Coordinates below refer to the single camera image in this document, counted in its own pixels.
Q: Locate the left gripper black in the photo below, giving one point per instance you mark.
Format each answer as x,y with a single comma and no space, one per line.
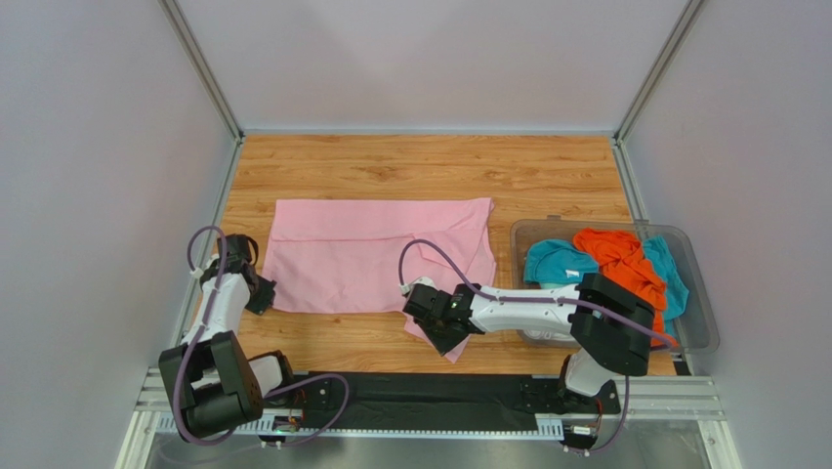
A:
266,298

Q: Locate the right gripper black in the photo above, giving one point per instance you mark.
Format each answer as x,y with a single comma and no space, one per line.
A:
445,331

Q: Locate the pink t shirt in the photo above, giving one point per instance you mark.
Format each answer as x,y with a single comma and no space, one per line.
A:
351,256

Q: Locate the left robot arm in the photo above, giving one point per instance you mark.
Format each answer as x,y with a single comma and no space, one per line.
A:
211,386

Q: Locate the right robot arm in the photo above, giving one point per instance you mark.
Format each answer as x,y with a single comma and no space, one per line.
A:
611,327

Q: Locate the mint green t shirt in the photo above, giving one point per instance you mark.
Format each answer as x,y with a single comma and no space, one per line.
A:
552,285

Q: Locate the white t shirt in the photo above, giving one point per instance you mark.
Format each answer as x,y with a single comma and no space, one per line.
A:
546,336

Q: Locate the teal t shirt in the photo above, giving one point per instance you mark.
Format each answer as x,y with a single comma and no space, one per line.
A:
558,260

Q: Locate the orange t shirt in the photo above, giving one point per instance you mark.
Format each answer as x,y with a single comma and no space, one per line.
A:
621,258

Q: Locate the clear plastic bin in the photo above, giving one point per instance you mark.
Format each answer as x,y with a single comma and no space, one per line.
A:
695,330

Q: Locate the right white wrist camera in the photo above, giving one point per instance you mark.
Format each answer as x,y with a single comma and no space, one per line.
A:
406,288

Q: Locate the aluminium frame rail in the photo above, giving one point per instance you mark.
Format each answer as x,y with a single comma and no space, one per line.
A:
665,422

